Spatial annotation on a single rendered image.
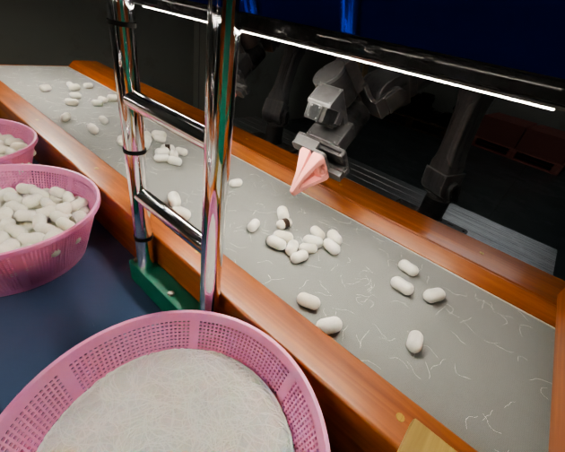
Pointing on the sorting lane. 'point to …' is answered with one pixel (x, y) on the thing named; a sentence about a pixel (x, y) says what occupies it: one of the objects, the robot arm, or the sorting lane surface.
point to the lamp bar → (436, 39)
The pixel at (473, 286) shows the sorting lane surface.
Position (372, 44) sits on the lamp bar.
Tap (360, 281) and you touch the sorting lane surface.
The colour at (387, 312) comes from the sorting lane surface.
